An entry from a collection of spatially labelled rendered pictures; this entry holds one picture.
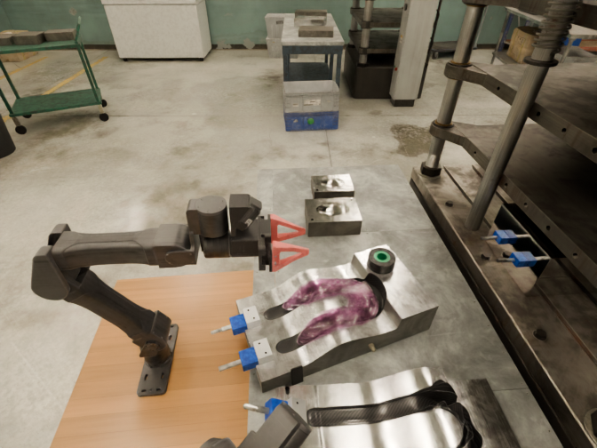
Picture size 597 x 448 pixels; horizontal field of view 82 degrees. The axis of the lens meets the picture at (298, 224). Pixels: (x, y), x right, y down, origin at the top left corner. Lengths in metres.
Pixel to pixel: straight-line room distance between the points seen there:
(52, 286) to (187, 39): 6.33
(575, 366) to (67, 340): 2.21
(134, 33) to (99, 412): 6.61
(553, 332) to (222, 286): 1.00
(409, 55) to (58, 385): 4.41
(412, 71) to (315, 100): 1.39
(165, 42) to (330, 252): 6.16
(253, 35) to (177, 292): 6.74
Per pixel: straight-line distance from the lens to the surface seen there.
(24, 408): 2.20
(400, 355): 1.03
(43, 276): 0.80
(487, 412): 0.96
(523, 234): 1.31
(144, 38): 7.17
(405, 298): 1.01
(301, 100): 3.91
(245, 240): 0.66
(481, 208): 1.46
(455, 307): 1.18
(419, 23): 4.65
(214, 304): 1.12
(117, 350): 1.12
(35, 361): 2.33
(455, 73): 1.60
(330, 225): 1.28
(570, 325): 1.33
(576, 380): 1.22
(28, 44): 4.85
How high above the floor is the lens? 1.67
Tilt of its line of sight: 39 degrees down
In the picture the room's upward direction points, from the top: straight up
